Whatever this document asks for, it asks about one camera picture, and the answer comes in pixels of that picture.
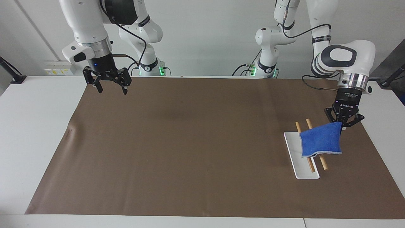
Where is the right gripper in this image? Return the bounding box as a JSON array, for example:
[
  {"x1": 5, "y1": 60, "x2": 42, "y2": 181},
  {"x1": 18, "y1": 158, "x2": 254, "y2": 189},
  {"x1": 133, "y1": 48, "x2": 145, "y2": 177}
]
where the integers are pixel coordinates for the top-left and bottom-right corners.
[{"x1": 83, "y1": 54, "x2": 132, "y2": 95}]

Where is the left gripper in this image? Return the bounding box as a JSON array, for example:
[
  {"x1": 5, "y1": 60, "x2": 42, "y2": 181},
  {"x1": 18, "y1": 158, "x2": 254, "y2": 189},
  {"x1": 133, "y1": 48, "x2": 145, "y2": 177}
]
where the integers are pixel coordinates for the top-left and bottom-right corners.
[{"x1": 324, "y1": 88, "x2": 365, "y2": 128}]

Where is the blue towel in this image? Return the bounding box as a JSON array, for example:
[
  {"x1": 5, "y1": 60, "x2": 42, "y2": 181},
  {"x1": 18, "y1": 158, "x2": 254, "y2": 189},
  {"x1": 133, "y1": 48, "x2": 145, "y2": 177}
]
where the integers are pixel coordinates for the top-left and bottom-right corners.
[{"x1": 299, "y1": 122, "x2": 343, "y2": 158}]

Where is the wooden rack rod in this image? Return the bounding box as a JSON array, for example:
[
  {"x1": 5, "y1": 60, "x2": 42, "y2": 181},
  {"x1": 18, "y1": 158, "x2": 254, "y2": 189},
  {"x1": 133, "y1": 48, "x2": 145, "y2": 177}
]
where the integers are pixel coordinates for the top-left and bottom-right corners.
[
  {"x1": 305, "y1": 118, "x2": 329, "y2": 171},
  {"x1": 295, "y1": 122, "x2": 316, "y2": 173}
]

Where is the black stand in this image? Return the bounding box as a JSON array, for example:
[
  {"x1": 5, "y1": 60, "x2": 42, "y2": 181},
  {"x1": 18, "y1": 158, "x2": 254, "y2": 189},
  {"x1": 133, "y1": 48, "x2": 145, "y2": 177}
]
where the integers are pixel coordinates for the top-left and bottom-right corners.
[
  {"x1": 0, "y1": 56, "x2": 28, "y2": 84},
  {"x1": 379, "y1": 63, "x2": 405, "y2": 88}
]

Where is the black cable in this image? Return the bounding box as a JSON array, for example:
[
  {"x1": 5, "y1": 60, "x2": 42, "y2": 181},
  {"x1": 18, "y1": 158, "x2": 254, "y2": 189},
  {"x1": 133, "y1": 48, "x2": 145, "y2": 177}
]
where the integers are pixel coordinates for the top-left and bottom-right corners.
[
  {"x1": 302, "y1": 75, "x2": 340, "y2": 92},
  {"x1": 232, "y1": 63, "x2": 256, "y2": 77},
  {"x1": 99, "y1": 0, "x2": 148, "y2": 75},
  {"x1": 275, "y1": 0, "x2": 331, "y2": 39}
]

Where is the white wall socket strip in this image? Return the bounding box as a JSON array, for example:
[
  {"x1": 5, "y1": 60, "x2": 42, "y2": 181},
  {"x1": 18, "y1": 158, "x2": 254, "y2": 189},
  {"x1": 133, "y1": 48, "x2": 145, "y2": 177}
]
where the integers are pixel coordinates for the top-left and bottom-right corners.
[{"x1": 44, "y1": 68, "x2": 76, "y2": 76}]

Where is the white rack base plate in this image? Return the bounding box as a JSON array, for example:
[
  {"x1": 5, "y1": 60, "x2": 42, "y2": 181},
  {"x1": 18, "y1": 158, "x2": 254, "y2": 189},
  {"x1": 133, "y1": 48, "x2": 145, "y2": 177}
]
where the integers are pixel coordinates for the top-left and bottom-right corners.
[{"x1": 283, "y1": 131, "x2": 320, "y2": 180}]

